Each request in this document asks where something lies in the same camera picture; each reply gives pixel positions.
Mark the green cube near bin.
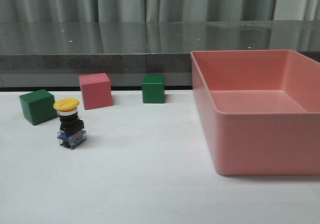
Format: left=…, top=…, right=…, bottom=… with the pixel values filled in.
left=142, top=75, right=165, bottom=103

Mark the grey curtain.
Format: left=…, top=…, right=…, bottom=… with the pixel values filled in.
left=0, top=0, right=320, bottom=23

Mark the pink plastic bin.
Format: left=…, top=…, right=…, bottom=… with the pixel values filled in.
left=191, top=50, right=320, bottom=175

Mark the green cube far left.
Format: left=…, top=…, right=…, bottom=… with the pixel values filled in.
left=19, top=89, right=58, bottom=125

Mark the yellow push button switch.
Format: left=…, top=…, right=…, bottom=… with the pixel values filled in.
left=53, top=98, right=87, bottom=149

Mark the pink cube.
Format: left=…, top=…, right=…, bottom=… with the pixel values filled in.
left=78, top=73, right=113, bottom=110

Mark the grey stone ledge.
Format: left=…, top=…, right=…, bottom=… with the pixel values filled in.
left=0, top=21, right=320, bottom=74

